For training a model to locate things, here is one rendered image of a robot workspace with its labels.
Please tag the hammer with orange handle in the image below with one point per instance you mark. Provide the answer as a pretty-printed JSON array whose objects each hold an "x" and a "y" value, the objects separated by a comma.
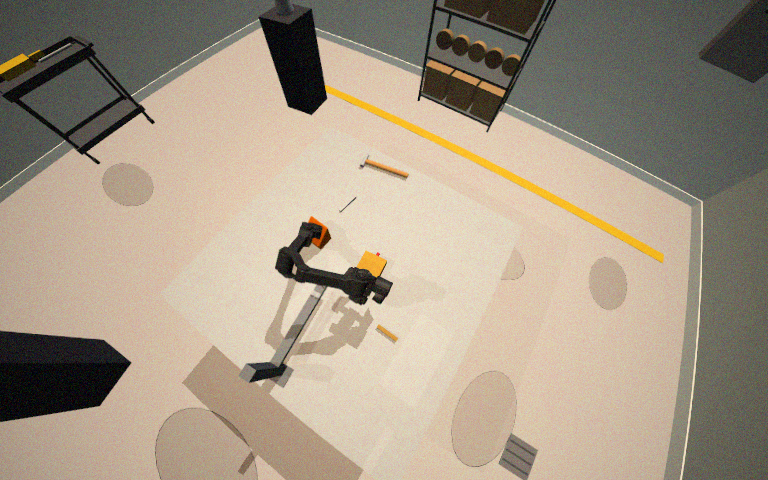
[{"x": 379, "y": 166}]

